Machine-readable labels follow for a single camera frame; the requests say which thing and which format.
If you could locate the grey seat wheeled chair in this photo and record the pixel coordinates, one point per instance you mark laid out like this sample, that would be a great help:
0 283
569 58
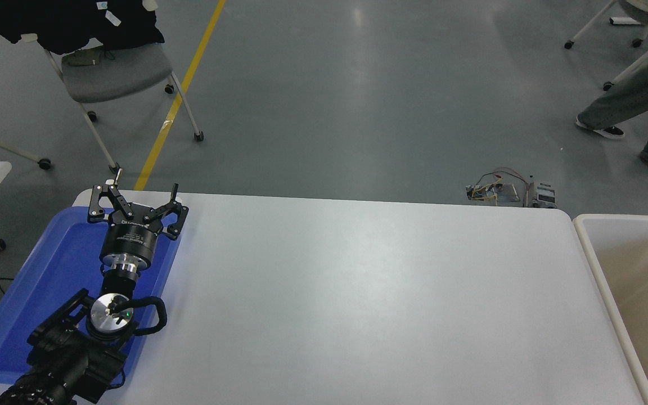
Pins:
121 73

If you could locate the white frame wheeled chair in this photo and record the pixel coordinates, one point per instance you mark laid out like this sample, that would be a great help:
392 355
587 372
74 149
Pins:
647 5

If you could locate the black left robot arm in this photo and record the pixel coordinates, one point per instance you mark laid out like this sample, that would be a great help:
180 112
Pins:
65 360

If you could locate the person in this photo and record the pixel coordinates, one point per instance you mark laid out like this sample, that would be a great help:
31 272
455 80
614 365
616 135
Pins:
639 95

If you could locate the blue plastic tray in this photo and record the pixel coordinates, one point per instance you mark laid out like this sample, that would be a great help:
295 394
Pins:
59 270

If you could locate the black garment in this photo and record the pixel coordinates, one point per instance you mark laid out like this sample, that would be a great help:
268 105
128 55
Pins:
65 22

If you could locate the small grey electronic device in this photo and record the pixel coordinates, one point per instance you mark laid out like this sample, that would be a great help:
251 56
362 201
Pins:
543 196

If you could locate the olive cloth item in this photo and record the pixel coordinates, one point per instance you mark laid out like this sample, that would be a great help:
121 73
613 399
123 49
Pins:
85 57

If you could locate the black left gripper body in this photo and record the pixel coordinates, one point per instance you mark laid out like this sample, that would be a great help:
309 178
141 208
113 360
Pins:
133 239

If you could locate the white chair leg with caster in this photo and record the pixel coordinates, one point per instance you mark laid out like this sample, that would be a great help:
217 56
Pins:
3 146

